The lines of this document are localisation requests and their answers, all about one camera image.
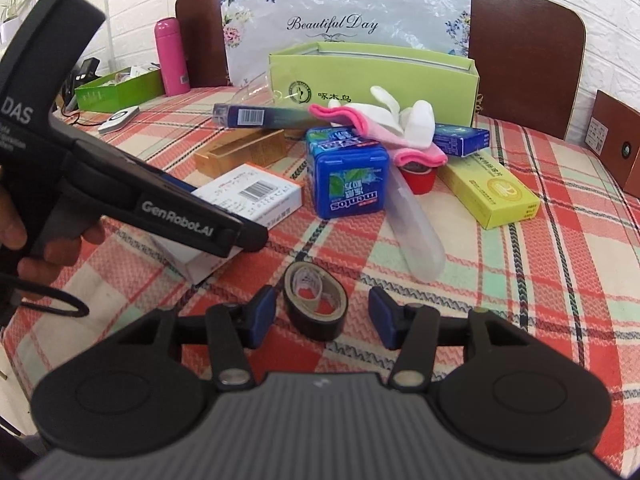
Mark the blue rectangular box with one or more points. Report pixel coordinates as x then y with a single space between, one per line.
460 140

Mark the white medicine box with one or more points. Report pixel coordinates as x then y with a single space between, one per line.
260 195

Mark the blue mint tin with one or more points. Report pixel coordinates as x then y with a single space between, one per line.
350 185

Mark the tan cardboard box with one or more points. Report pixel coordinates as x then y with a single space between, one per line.
240 152

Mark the black device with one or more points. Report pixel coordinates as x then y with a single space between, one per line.
87 70

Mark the brown box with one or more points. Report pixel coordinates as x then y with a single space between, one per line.
615 130

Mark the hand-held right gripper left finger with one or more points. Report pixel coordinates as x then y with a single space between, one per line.
263 317

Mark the black tape roll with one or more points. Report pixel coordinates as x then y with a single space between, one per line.
320 329

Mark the person's left hand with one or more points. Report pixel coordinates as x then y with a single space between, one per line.
55 262

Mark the brown chair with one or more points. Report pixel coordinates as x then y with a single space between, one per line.
525 50

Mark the white remote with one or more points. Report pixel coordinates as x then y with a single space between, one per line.
118 120

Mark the clear plastic wrapper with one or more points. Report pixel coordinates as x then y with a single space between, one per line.
250 92

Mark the dark blue long box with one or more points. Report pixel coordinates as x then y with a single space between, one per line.
280 116

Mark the yellow rectangular box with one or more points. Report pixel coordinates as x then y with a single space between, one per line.
500 195

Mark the small green box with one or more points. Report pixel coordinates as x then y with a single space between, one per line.
115 95

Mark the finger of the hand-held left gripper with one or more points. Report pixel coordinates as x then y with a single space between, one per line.
250 237
175 184

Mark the plaid tablecloth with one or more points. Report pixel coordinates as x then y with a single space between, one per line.
550 285

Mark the floral plastic bag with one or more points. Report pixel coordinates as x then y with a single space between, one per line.
345 5

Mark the large green box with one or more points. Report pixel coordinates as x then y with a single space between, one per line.
350 85

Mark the pink bottle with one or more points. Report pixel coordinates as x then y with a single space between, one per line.
172 60

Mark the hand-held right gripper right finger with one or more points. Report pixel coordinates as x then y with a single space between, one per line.
382 316

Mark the red tape roll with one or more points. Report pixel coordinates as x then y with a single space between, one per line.
417 182

